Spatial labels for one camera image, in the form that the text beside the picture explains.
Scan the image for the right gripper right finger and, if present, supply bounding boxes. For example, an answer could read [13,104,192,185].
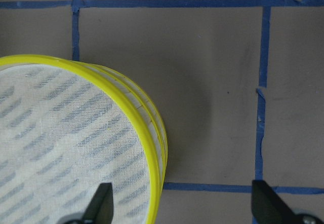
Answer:
[251,180,303,224]

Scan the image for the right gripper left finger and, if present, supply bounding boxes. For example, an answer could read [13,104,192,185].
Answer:
[81,183,113,224]

